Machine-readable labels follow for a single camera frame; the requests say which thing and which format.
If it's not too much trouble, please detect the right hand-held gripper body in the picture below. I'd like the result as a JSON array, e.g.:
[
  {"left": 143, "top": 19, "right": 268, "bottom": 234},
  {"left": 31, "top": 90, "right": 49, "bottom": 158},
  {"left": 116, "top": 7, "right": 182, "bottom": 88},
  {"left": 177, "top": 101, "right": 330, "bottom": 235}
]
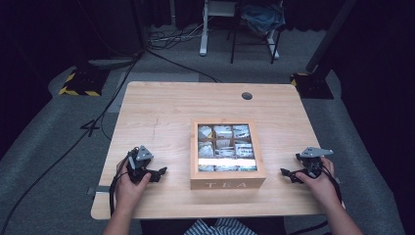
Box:
[{"left": 299, "top": 146, "right": 335, "bottom": 179}]

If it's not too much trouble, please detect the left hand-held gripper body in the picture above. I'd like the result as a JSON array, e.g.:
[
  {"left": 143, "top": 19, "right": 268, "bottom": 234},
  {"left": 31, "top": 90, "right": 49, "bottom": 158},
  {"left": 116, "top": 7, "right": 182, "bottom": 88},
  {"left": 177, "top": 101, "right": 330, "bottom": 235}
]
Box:
[{"left": 126, "top": 145, "right": 155, "bottom": 184}]

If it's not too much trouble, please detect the wooden tea box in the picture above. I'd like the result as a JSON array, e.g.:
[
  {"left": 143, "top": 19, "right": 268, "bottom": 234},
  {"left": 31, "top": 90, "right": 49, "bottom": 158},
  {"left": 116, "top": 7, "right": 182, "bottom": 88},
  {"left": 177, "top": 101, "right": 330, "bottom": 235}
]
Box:
[{"left": 190, "top": 118, "right": 267, "bottom": 191}]

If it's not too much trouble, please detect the pile of tea bag packets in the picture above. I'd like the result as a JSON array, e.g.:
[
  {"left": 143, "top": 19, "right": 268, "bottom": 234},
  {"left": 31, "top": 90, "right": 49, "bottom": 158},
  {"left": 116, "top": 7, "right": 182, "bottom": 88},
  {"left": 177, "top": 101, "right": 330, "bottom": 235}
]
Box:
[{"left": 197, "top": 124, "right": 257, "bottom": 172}]

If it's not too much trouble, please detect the person's right hand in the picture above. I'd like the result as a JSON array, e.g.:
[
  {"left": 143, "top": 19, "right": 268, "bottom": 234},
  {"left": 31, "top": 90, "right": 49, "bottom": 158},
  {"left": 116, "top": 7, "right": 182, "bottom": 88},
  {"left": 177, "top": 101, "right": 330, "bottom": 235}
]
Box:
[{"left": 295, "top": 157, "right": 341, "bottom": 211}]

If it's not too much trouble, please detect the person's left hand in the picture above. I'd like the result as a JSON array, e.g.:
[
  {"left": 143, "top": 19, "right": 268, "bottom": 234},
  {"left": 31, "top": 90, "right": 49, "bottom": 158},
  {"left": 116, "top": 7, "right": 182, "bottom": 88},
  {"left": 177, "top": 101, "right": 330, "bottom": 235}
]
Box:
[{"left": 115, "top": 159, "right": 153, "bottom": 213}]

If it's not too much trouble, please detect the striped-edge black stand base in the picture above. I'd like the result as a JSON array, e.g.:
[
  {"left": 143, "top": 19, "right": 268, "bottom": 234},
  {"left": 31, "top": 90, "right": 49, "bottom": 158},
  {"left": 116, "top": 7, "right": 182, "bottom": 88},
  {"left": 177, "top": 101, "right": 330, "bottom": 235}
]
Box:
[
  {"left": 58, "top": 66, "right": 111, "bottom": 98},
  {"left": 290, "top": 71, "right": 335, "bottom": 100}
]

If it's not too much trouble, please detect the person's striped shirt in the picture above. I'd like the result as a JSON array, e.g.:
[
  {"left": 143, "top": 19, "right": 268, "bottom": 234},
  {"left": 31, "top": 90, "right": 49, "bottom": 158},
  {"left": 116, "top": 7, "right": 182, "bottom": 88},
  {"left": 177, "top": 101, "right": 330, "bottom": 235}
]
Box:
[{"left": 183, "top": 217, "right": 258, "bottom": 235}]

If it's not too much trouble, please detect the white desk leg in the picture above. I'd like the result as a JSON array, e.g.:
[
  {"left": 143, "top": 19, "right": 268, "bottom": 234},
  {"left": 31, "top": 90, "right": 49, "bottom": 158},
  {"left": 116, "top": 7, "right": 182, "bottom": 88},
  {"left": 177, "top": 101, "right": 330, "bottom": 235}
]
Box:
[
  {"left": 265, "top": 30, "right": 281, "bottom": 60},
  {"left": 199, "top": 0, "right": 210, "bottom": 58}
]

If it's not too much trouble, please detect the black slanted stand pole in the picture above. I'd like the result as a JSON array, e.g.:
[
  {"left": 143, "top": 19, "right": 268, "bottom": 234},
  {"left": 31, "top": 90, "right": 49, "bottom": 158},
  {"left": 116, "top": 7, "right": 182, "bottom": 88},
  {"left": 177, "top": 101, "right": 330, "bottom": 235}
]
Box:
[{"left": 304, "top": 0, "right": 359, "bottom": 74}]

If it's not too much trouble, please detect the black metal chair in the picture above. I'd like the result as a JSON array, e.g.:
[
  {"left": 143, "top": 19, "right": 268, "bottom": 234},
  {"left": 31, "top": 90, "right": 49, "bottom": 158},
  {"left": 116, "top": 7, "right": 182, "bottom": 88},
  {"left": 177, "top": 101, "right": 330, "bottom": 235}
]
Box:
[{"left": 226, "top": 0, "right": 284, "bottom": 65}]

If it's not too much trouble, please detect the blue cloth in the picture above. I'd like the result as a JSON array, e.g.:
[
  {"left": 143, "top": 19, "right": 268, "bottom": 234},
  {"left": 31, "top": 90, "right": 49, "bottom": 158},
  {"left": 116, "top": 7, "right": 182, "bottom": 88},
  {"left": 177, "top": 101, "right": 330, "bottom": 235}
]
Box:
[{"left": 240, "top": 3, "right": 287, "bottom": 35}]

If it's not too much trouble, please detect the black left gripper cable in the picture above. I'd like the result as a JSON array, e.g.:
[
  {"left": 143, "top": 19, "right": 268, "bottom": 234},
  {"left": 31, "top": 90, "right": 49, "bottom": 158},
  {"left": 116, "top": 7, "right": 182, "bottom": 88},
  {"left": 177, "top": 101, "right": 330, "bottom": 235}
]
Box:
[{"left": 109, "top": 156, "right": 132, "bottom": 217}]

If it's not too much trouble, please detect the grey table edge bracket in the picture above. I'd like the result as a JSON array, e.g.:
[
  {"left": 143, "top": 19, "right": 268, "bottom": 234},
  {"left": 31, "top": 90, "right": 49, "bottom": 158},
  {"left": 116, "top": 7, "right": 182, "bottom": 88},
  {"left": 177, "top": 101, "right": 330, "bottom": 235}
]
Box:
[{"left": 86, "top": 184, "right": 113, "bottom": 197}]

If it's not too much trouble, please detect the long black floor cable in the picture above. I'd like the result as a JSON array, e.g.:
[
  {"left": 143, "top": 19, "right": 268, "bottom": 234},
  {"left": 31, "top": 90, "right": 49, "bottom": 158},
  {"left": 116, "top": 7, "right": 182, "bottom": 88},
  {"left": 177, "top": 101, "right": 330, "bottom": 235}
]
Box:
[{"left": 0, "top": 53, "right": 142, "bottom": 227}]

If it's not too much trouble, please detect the bundle of floor cables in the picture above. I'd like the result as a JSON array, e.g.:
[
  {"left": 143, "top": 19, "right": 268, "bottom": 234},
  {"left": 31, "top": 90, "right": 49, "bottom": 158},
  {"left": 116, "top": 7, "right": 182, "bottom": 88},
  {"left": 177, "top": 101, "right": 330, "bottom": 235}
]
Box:
[{"left": 147, "top": 18, "right": 209, "bottom": 52}]

